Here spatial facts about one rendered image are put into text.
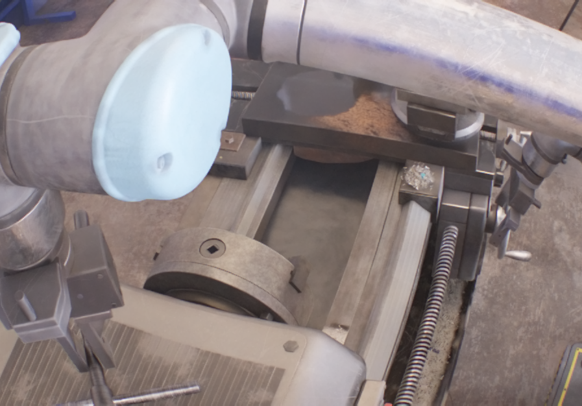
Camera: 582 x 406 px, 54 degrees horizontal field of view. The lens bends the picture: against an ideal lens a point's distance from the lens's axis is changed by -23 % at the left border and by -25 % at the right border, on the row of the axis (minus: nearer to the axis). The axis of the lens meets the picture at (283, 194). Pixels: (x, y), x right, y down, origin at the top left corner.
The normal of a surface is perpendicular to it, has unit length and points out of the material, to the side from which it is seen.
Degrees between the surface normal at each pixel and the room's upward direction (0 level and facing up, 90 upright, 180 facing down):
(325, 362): 45
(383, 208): 0
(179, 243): 26
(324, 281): 14
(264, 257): 33
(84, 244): 0
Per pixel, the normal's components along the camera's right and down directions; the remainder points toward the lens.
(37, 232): 0.76, 0.41
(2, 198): 0.50, 0.57
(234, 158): -0.09, -0.71
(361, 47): -0.19, 0.67
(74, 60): -0.13, -0.54
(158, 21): 0.42, -0.57
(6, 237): 0.25, 0.66
